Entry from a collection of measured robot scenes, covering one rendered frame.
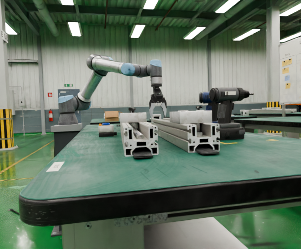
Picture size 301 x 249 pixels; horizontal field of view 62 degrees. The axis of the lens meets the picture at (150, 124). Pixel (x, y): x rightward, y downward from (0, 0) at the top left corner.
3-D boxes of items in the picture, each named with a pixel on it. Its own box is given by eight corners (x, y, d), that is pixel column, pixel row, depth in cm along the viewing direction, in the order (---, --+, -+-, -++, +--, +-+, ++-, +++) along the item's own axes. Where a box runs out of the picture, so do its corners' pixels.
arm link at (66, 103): (56, 112, 197) (54, 95, 196) (70, 111, 208) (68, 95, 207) (64, 112, 190) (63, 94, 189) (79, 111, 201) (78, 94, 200)
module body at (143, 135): (120, 133, 152) (120, 119, 151) (137, 132, 153) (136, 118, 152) (124, 156, 72) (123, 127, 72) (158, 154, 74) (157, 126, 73)
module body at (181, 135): (151, 132, 154) (151, 118, 154) (167, 131, 155) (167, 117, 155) (188, 152, 75) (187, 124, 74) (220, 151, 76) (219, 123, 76)
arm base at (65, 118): (56, 125, 191) (55, 112, 190) (60, 124, 205) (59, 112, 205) (76, 124, 193) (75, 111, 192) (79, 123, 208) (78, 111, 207)
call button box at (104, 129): (99, 135, 142) (99, 124, 142) (116, 135, 143) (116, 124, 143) (98, 137, 134) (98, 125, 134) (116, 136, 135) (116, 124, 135)
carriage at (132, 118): (120, 127, 120) (119, 113, 119) (143, 126, 121) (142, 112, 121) (120, 129, 104) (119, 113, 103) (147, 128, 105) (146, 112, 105)
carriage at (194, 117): (169, 129, 97) (169, 111, 97) (196, 127, 99) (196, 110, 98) (180, 132, 81) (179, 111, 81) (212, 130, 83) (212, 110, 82)
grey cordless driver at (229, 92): (208, 139, 108) (207, 88, 107) (248, 136, 113) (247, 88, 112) (217, 141, 101) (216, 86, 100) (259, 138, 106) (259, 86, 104)
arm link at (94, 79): (66, 103, 208) (95, 50, 180) (81, 103, 220) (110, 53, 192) (73, 114, 204) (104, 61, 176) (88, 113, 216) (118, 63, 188)
